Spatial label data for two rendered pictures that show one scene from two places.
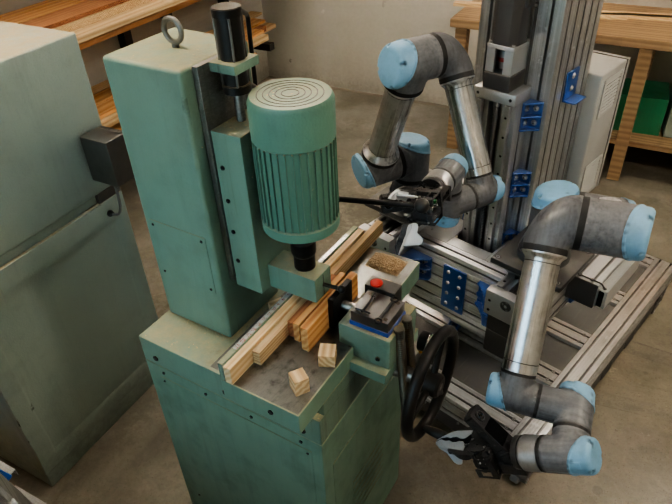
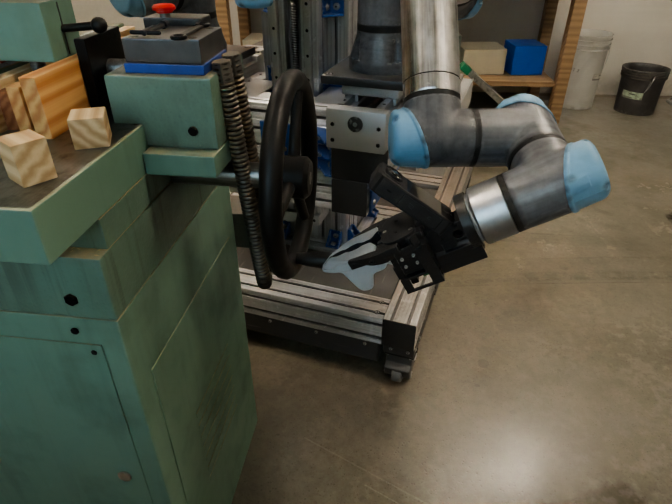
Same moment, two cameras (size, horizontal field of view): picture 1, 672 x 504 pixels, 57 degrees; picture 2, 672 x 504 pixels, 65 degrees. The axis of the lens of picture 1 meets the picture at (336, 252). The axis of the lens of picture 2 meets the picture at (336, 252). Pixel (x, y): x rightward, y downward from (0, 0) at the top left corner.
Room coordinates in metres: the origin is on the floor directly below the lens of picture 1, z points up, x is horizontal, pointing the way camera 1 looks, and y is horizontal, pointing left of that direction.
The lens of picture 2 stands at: (0.33, 0.02, 1.12)
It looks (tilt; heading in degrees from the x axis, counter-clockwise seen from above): 33 degrees down; 335
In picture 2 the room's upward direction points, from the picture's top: straight up
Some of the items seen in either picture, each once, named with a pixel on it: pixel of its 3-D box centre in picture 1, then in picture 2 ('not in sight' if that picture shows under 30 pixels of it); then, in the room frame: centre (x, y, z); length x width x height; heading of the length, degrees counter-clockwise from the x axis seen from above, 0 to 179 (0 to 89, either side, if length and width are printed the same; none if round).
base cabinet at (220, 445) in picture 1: (287, 426); (74, 375); (1.22, 0.18, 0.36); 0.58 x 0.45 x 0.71; 57
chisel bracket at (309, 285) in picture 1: (300, 277); (15, 33); (1.17, 0.09, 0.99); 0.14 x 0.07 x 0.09; 57
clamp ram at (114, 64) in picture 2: (351, 307); (126, 68); (1.10, -0.03, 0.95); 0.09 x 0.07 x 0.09; 147
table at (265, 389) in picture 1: (347, 329); (130, 126); (1.10, -0.02, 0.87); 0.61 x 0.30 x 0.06; 147
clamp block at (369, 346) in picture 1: (377, 328); (183, 97); (1.06, -0.09, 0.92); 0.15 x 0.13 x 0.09; 147
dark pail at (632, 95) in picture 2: not in sight; (639, 89); (2.65, -3.30, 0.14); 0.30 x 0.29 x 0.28; 150
